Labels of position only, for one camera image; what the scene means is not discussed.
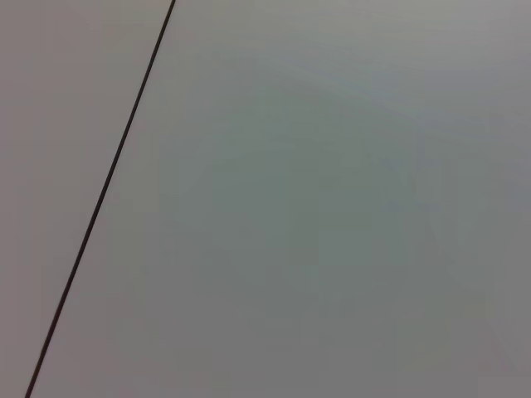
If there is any thin dark wall strip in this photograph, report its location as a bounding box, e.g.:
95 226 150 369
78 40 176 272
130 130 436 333
23 0 178 398

